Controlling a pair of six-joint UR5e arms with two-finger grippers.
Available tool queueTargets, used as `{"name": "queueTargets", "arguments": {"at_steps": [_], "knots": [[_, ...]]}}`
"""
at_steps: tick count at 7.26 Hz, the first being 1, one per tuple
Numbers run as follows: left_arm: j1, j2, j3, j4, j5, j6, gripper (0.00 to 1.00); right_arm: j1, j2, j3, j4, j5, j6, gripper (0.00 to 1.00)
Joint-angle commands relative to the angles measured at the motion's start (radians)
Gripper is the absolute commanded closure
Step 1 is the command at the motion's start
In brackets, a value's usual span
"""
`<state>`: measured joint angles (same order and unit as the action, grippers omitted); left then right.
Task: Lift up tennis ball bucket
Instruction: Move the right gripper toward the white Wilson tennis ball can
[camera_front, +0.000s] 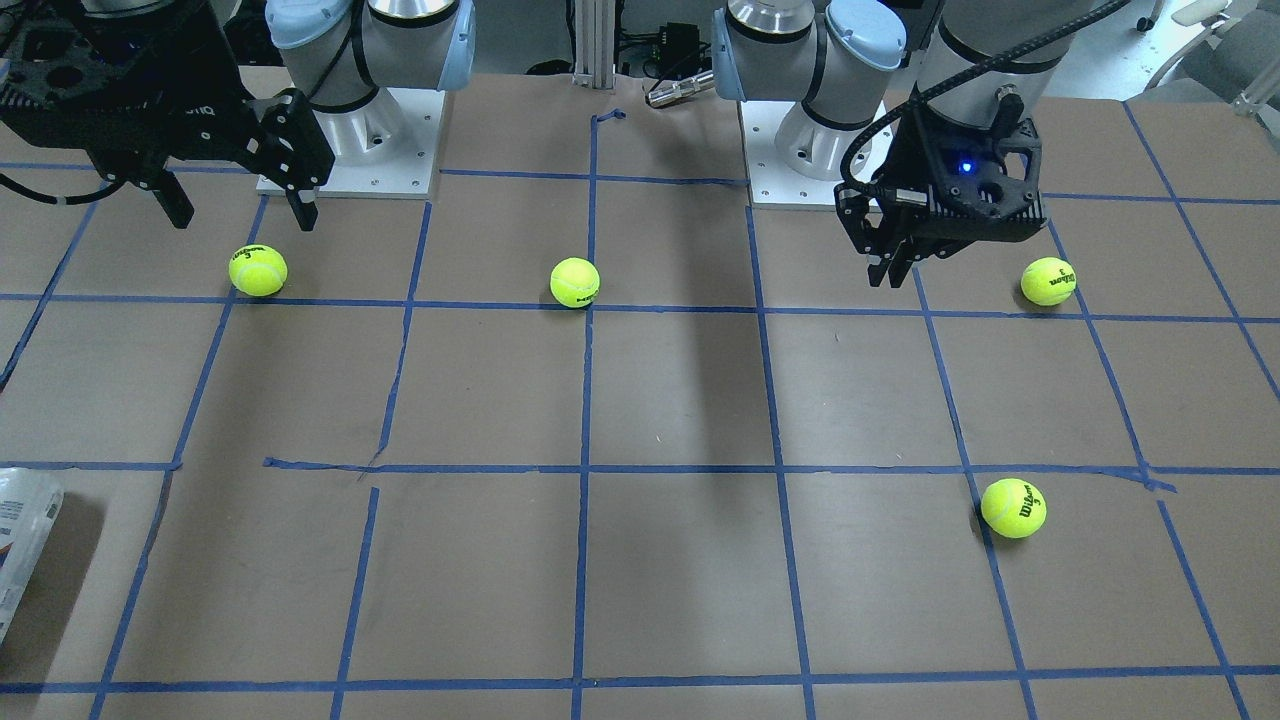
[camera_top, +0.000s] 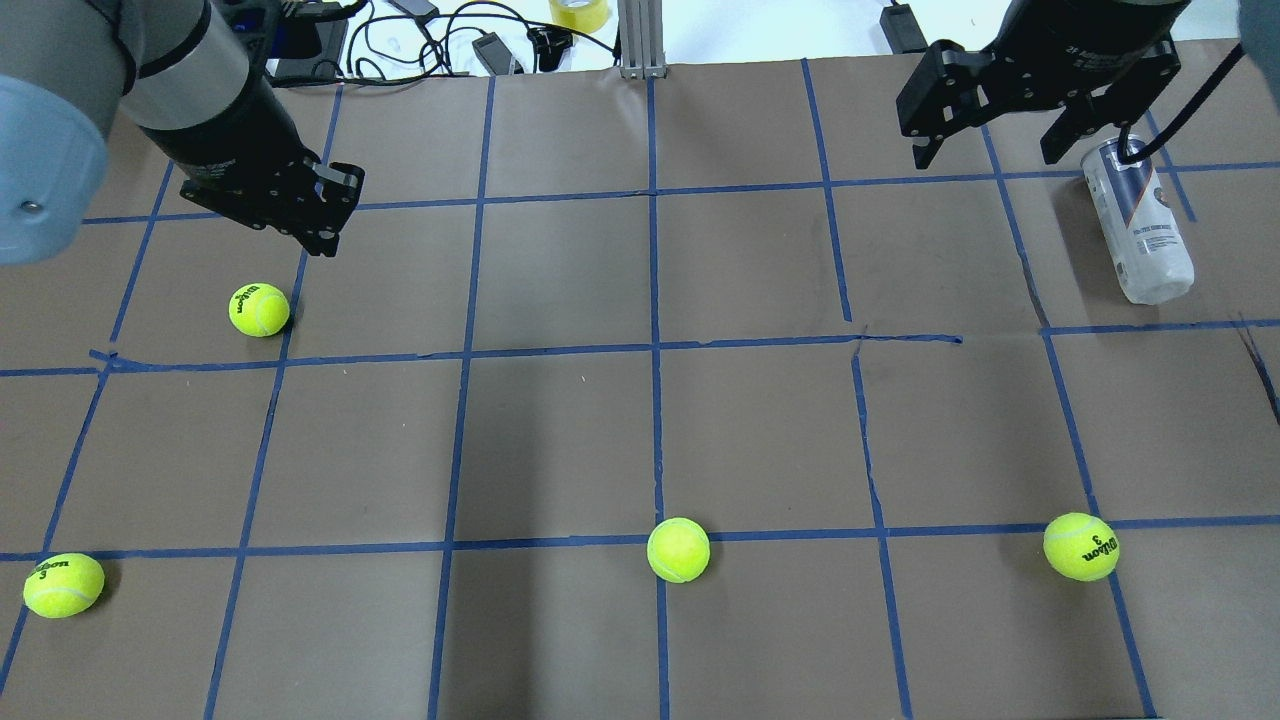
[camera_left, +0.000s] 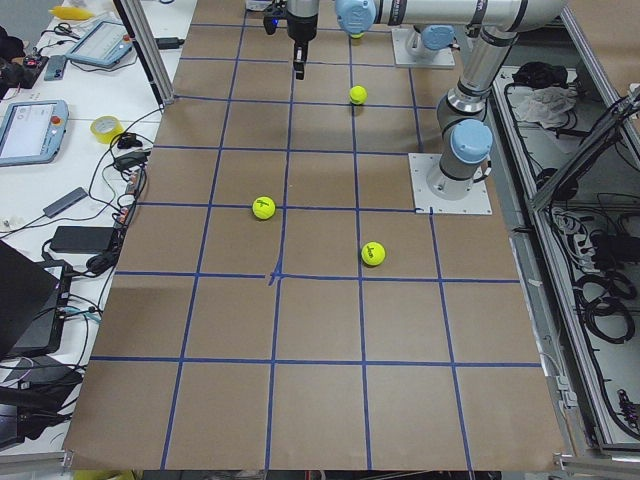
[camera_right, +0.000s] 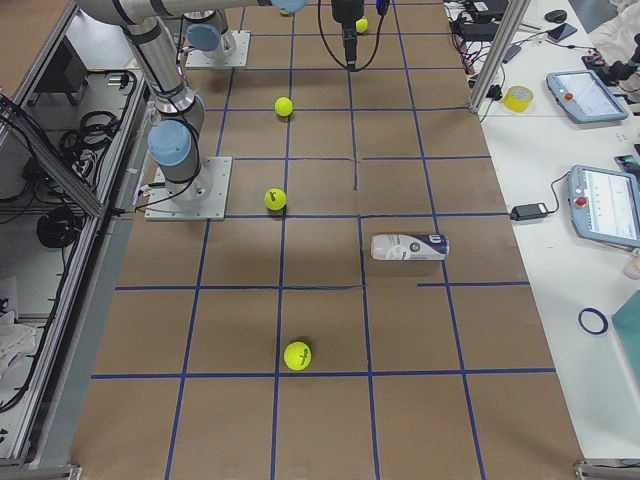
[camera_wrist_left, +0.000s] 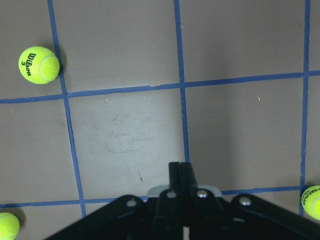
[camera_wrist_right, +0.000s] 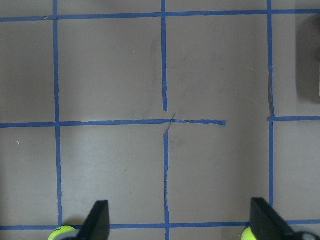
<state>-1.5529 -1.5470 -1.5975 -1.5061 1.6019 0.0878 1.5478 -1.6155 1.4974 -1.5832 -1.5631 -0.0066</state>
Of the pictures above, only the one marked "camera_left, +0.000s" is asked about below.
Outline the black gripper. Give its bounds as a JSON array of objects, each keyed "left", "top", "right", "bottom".
[{"left": 286, "top": 0, "right": 319, "bottom": 80}]

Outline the tennis ball near base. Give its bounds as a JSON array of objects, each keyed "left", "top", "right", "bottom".
[
  {"left": 360, "top": 241, "right": 386, "bottom": 267},
  {"left": 349, "top": 85, "right": 368, "bottom": 106}
]

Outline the tennis ball mid table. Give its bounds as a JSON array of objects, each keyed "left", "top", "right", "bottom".
[{"left": 252, "top": 196, "right": 276, "bottom": 220}]

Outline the far teach pendant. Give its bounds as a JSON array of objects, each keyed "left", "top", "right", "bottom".
[{"left": 64, "top": 20, "right": 133, "bottom": 70}]

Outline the teach pendant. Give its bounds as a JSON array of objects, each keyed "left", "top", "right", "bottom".
[
  {"left": 64, "top": 20, "right": 133, "bottom": 70},
  {"left": 1, "top": 100, "right": 69, "bottom": 167}
]

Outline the yellow tape roll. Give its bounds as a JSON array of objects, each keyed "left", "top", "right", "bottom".
[{"left": 90, "top": 115, "right": 124, "bottom": 144}]

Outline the white crumpled cloth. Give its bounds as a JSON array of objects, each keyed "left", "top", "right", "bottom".
[{"left": 514, "top": 87, "right": 578, "bottom": 129}]

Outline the grey usb hub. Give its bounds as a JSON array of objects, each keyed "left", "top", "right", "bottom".
[{"left": 43, "top": 187, "right": 88, "bottom": 218}]

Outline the near teach pendant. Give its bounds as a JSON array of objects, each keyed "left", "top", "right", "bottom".
[{"left": 1, "top": 100, "right": 69, "bottom": 167}]

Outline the black power adapter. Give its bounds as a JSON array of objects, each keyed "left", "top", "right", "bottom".
[{"left": 50, "top": 226, "right": 116, "bottom": 254}]

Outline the black laptop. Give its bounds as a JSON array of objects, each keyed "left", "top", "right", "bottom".
[{"left": 1, "top": 243, "right": 71, "bottom": 359}]

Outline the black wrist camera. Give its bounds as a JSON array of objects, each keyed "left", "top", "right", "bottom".
[{"left": 263, "top": 4, "right": 279, "bottom": 35}]

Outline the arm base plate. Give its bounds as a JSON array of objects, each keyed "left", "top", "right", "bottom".
[
  {"left": 392, "top": 24, "right": 455, "bottom": 69},
  {"left": 408, "top": 153, "right": 492, "bottom": 215}
]

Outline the aluminium frame post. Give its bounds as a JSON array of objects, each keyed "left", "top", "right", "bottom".
[{"left": 113, "top": 0, "right": 175, "bottom": 107}]

